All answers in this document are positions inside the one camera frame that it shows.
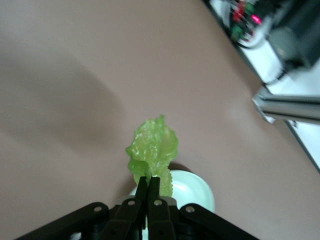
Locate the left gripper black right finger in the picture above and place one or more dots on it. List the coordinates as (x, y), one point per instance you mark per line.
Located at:
(160, 220)

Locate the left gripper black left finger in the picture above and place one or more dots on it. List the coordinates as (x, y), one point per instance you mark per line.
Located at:
(127, 220)

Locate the green lettuce leaf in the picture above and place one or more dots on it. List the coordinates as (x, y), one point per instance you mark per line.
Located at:
(150, 145)

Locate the pale green round plate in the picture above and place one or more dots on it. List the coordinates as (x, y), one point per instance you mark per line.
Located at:
(195, 190)

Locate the brown table cover sheet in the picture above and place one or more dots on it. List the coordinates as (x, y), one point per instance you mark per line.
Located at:
(75, 50)

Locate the circuit board with red lights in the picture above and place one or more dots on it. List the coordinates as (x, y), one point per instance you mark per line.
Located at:
(243, 17)

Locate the black electronics box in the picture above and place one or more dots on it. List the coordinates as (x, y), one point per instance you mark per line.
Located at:
(295, 32)

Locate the aluminium stand profile with bracket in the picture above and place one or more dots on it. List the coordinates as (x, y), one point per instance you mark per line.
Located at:
(287, 107)

